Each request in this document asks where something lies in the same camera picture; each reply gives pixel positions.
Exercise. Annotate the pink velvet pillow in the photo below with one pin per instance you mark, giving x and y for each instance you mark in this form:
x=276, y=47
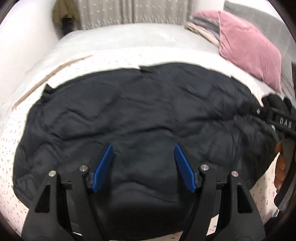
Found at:
x=245, y=46

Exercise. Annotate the person's hand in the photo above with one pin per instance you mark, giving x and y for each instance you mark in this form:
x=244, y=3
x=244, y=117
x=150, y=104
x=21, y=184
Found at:
x=280, y=167

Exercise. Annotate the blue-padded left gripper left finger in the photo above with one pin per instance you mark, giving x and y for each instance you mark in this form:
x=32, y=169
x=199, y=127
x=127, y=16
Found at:
x=62, y=208

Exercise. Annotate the black puffer jacket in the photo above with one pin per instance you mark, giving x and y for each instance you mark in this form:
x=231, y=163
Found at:
x=144, y=113

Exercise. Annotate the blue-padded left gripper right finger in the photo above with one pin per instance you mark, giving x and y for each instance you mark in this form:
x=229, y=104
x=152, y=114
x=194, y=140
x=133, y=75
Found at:
x=223, y=207

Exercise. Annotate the black fleece garment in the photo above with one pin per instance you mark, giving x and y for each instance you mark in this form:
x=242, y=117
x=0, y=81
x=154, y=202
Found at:
x=275, y=101

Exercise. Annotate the white mattress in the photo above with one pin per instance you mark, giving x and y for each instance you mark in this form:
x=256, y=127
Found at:
x=125, y=46

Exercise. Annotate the olive green cloth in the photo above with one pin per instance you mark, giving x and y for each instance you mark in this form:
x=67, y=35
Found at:
x=65, y=9

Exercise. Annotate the folded striped blankets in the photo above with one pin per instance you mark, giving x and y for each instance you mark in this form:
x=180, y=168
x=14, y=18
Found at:
x=205, y=27

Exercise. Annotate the grey headboard cushion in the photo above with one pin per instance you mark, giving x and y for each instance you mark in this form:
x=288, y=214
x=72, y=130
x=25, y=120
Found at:
x=264, y=16

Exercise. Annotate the grey dotted curtain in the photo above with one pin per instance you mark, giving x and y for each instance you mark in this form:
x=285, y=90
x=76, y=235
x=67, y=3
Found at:
x=101, y=13

